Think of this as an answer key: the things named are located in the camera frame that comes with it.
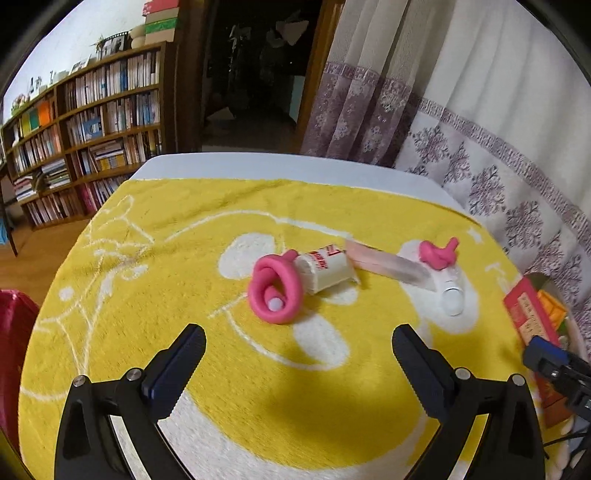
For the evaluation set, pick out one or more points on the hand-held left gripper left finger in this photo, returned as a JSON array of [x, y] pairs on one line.
[[184, 364]]

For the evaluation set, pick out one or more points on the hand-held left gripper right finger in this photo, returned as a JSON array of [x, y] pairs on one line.
[[415, 360]]

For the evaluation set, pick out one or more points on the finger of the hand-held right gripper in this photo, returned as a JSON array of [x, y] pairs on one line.
[[542, 353]]

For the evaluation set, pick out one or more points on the green and pink storage box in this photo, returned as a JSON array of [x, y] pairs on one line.
[[551, 401]]

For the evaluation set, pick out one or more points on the large pink tube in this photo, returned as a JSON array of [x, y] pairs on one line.
[[288, 281]]

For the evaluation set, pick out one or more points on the white squeeze tube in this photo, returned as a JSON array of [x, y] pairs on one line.
[[450, 300]]

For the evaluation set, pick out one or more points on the pink translucent packet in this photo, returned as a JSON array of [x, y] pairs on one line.
[[388, 264]]

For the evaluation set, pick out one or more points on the small pink knotted tube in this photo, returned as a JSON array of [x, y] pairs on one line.
[[434, 256]]

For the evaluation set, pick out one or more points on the yellow and white blanket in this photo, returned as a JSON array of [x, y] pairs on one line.
[[184, 221]]

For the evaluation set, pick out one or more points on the magenta shiny cloth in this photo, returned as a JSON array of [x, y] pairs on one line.
[[16, 360]]

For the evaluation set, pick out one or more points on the white purple patterned curtain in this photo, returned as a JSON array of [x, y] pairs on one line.
[[508, 92]]

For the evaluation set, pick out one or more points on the wooden bookshelf with books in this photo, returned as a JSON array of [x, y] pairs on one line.
[[92, 115]]

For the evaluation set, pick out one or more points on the sheer purple patterned curtain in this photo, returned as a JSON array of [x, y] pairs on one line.
[[360, 92]]

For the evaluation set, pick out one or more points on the green and white flat box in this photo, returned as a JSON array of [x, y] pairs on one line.
[[161, 25]]

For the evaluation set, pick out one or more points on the wooden door frame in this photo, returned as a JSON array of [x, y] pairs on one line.
[[323, 55]]

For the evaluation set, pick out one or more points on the dark picture frame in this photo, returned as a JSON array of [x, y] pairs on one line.
[[115, 44]]

